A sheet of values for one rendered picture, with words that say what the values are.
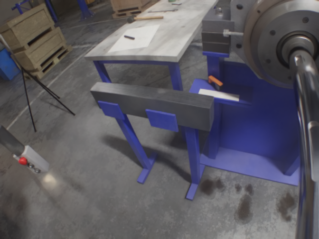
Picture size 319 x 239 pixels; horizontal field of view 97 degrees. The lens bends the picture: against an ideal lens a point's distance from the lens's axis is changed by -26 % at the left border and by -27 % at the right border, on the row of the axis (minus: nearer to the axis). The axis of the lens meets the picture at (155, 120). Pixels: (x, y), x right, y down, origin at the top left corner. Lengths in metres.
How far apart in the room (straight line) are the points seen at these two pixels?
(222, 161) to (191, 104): 0.90
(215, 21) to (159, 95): 0.39
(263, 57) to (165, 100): 0.41
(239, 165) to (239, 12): 1.13
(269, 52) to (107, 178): 1.51
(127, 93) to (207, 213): 0.99
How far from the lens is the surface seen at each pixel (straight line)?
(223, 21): 0.80
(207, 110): 0.71
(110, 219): 1.54
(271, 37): 0.64
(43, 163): 0.72
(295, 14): 0.63
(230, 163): 1.54
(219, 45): 0.83
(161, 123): 0.86
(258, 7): 0.65
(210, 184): 1.47
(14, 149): 0.66
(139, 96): 0.81
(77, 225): 1.69
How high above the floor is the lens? 1.37
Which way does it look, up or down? 47 degrees down
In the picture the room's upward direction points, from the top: 18 degrees counter-clockwise
